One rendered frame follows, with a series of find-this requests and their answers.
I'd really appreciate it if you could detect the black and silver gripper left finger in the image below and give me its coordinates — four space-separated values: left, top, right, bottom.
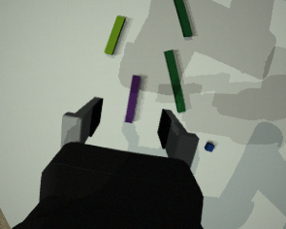
61 97 104 148

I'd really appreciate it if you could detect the dark green rod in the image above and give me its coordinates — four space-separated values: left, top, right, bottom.
164 50 186 113
174 0 193 37

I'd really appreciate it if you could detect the purple rod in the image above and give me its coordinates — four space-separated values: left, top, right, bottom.
125 75 141 123

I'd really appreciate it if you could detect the small blue cube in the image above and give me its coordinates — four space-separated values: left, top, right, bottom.
205 142 214 152

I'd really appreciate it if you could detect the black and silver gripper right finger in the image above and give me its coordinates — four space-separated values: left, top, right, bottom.
157 109 199 168

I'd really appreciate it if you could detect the lime green rod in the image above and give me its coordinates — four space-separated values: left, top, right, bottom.
105 16 125 55

